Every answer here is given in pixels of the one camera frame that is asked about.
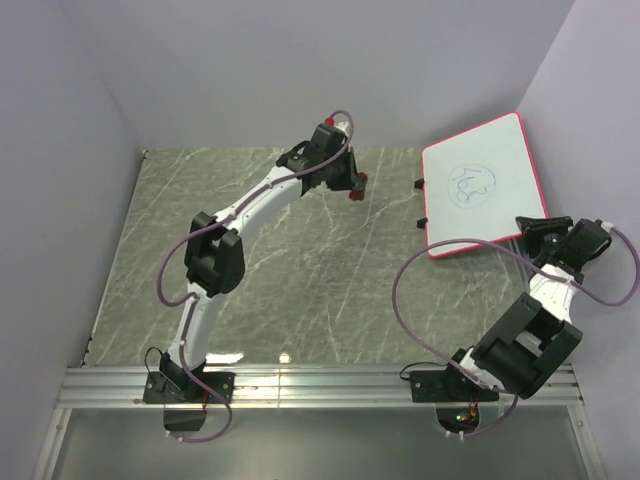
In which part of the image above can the red whiteboard eraser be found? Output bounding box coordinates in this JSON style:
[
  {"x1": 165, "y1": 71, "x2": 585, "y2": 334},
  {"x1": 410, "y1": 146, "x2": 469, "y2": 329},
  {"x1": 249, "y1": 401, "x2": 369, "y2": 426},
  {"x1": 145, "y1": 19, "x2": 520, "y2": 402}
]
[{"x1": 349, "y1": 172, "x2": 368, "y2": 201}]

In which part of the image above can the pink framed whiteboard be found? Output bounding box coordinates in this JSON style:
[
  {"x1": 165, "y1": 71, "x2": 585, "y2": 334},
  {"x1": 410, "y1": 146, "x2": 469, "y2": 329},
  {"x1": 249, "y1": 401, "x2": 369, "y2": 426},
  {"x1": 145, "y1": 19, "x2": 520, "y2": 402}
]
[{"x1": 421, "y1": 112, "x2": 549, "y2": 259}]

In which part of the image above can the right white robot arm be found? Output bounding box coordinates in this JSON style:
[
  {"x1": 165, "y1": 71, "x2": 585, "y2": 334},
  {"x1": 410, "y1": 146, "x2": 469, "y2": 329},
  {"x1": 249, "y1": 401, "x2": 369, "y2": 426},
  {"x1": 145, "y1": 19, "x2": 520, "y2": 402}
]
[{"x1": 441, "y1": 216, "x2": 612, "y2": 400}]

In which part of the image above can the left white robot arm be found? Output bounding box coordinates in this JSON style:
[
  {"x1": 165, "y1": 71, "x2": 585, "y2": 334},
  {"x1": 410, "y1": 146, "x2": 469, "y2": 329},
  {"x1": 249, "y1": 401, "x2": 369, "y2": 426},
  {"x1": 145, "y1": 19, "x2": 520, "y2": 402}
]
[{"x1": 159, "y1": 117, "x2": 367, "y2": 402}]

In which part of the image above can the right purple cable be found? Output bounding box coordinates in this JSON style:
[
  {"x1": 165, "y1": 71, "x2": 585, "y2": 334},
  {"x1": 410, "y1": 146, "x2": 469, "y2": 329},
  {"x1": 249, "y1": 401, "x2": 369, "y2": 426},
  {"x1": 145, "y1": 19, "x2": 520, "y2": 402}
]
[{"x1": 391, "y1": 225, "x2": 640, "y2": 441}]

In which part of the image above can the purple cable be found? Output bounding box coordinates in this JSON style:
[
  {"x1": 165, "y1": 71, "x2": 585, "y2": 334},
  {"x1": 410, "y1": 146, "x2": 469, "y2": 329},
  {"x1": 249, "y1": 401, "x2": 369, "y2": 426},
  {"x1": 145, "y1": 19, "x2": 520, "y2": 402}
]
[
  {"x1": 391, "y1": 225, "x2": 640, "y2": 441},
  {"x1": 156, "y1": 108, "x2": 355, "y2": 444}
]

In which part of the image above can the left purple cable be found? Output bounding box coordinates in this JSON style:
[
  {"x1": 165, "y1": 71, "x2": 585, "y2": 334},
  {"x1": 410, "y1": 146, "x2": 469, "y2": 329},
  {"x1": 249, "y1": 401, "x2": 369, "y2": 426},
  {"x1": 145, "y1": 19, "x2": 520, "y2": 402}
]
[{"x1": 156, "y1": 108, "x2": 355, "y2": 444}]

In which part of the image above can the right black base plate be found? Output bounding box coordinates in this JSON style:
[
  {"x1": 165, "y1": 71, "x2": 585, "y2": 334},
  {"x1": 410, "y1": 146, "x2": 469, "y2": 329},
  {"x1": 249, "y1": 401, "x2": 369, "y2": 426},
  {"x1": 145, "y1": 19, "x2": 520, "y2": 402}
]
[{"x1": 400, "y1": 369, "x2": 499, "y2": 403}]

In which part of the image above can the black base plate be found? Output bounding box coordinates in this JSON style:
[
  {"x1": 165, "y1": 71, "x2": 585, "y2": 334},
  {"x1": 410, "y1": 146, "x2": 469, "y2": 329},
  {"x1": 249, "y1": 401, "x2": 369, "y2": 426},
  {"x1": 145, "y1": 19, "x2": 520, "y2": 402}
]
[
  {"x1": 142, "y1": 371, "x2": 235, "y2": 405},
  {"x1": 400, "y1": 369, "x2": 499, "y2": 403}
]

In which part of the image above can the aluminium mounting rail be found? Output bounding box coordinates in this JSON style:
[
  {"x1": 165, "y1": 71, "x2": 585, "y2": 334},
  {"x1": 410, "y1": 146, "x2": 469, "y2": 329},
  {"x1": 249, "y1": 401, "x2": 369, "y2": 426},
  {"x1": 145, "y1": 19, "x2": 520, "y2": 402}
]
[{"x1": 54, "y1": 363, "x2": 587, "y2": 411}]

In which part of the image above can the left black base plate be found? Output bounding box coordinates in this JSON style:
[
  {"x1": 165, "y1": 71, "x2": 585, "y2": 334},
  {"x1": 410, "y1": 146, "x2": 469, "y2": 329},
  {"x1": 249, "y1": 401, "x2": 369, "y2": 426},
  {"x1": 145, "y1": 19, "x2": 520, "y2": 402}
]
[{"x1": 142, "y1": 371, "x2": 235, "y2": 405}]

